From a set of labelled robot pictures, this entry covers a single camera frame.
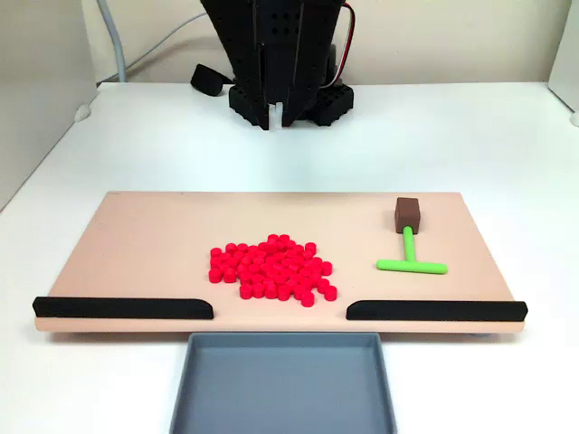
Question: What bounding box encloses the green T-tool with brown handle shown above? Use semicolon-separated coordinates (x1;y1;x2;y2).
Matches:
375;196;449;276

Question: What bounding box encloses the black table clamp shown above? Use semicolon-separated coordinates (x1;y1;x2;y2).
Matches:
189;63;235;97

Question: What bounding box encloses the white side panel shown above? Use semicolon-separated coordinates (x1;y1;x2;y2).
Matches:
547;0;579;114
0;0;100;212

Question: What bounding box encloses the beige flat board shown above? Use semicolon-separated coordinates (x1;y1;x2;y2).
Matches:
33;191;528;336

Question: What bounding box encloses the grey rectangular tray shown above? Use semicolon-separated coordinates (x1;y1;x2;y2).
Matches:
169;332;398;434

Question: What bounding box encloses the red white black servo cable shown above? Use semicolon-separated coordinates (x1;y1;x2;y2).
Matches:
335;3;357;88

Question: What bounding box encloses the thin white cable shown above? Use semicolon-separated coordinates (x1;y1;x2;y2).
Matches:
125;12;214;74

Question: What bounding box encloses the thick light grey cable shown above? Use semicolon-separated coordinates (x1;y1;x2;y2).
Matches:
100;0;128;83

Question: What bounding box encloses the black edge rail strip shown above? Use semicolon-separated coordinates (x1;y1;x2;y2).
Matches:
32;297;214;321
346;299;528;323

